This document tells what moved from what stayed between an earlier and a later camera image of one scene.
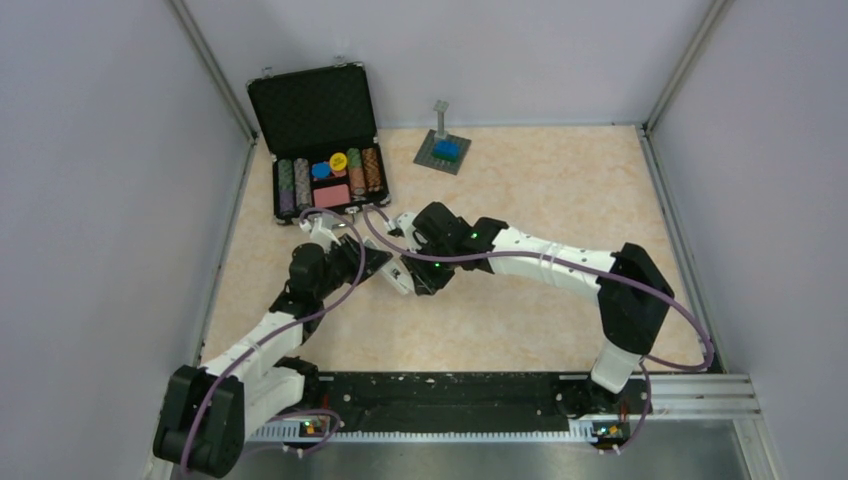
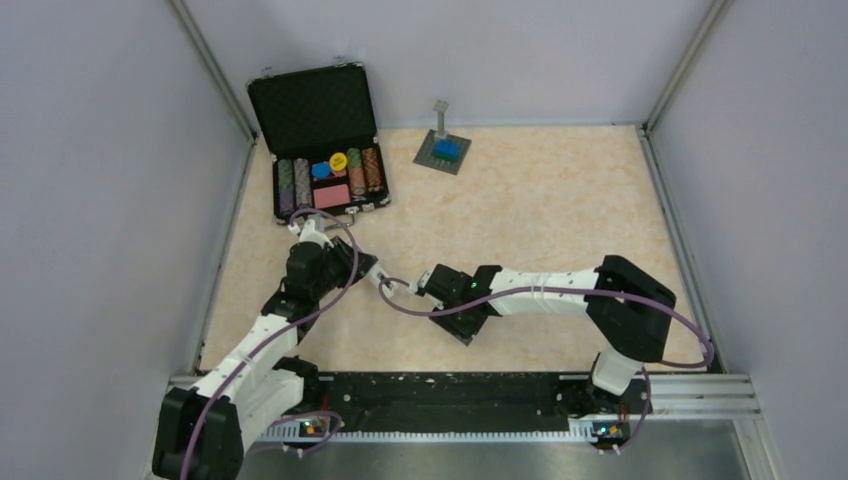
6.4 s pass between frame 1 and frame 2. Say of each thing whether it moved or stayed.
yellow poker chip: stayed
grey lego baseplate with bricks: stayed
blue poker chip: stayed
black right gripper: moved
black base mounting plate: stayed
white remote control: moved
